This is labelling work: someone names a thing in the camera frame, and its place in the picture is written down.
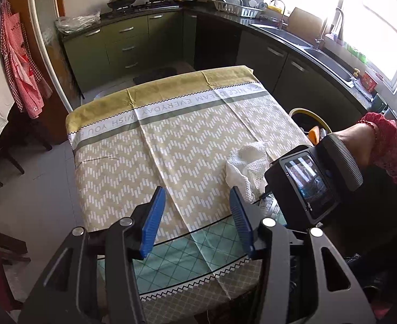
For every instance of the dark floor mat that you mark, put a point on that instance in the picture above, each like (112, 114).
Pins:
(156, 74)

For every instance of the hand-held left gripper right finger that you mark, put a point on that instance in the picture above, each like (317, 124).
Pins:
(242, 219)

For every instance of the black bin with yellow rim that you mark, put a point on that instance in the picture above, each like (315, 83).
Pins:
(303, 121)

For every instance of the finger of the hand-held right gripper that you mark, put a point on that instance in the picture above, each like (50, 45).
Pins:
(264, 196)

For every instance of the person's right forearm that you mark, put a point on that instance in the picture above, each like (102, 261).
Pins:
(391, 145)

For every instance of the white dish rack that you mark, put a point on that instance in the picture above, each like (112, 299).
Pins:
(239, 11)

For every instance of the silver wrapper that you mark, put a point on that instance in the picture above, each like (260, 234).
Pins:
(271, 206)

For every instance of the green packets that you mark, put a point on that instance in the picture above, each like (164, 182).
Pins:
(357, 54)

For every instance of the dark wooden chair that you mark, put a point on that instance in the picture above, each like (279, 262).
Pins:
(5, 148)

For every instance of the small red box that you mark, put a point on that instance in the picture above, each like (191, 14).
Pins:
(369, 81)

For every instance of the red checked apron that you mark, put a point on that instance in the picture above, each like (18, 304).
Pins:
(22, 74)

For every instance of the clear plastic bag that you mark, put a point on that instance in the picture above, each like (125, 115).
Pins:
(76, 23)

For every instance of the brown wooden chair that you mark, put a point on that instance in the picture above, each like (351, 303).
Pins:
(2, 239)

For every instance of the white mesh cloth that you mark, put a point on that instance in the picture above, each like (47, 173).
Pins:
(249, 165)

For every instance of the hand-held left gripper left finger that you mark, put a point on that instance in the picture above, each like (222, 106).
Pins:
(152, 222)

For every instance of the tall metal faucet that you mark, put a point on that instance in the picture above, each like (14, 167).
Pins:
(340, 20)

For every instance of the gas stove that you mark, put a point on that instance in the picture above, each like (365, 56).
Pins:
(141, 6)

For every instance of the patterned beige tablecloth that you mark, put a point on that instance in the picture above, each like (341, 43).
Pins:
(185, 141)

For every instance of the wooden cutting board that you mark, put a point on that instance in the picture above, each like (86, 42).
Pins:
(306, 22)

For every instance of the black wok with lid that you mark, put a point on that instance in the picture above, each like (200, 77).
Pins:
(122, 0)

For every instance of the steel double sink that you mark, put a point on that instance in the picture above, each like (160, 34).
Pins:
(286, 35)

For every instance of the kitchen window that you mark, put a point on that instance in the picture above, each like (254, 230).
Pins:
(370, 13)

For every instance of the curved metal faucet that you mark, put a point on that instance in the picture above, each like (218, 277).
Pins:
(284, 20)

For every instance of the white plates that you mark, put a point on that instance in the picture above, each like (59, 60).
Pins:
(235, 0)

